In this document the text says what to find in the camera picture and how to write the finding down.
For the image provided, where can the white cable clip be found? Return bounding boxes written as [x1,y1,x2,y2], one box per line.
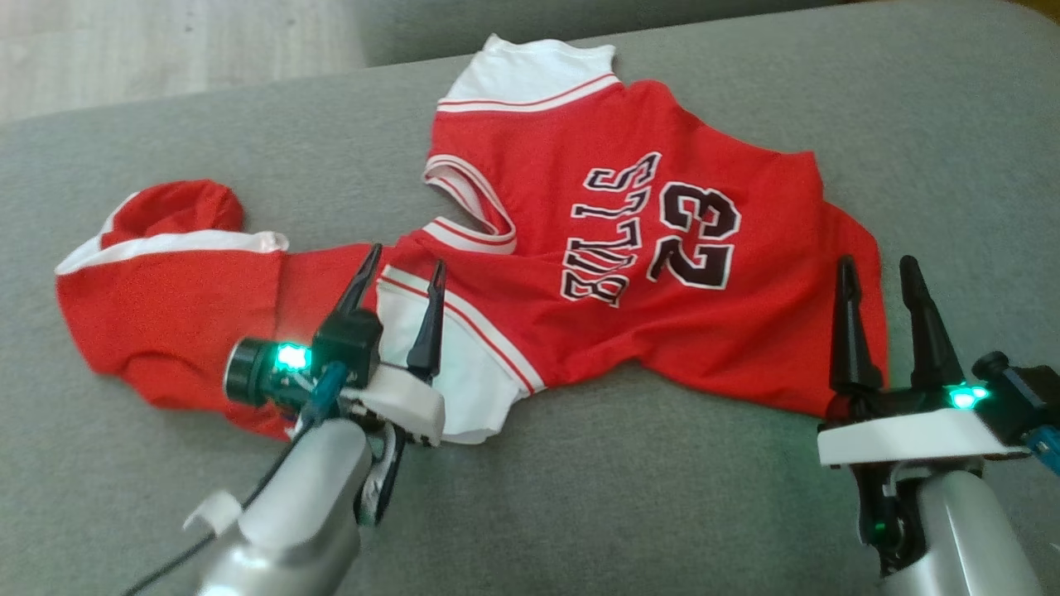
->
[183,489,243,536]

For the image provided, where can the grey fabric sofa section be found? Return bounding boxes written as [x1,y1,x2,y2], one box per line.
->
[348,0,837,69]

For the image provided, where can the red basketball shorts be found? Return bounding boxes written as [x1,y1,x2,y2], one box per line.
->
[55,180,383,440]

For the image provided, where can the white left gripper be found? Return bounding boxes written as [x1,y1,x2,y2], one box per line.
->
[335,243,446,526]

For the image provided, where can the red basketball jersey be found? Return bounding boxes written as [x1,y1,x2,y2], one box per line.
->
[374,33,891,445]

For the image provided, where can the right teal-plug black cable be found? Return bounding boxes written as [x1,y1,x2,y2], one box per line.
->
[1027,425,1060,478]

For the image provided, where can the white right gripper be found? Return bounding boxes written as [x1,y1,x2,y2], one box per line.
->
[817,255,1032,576]

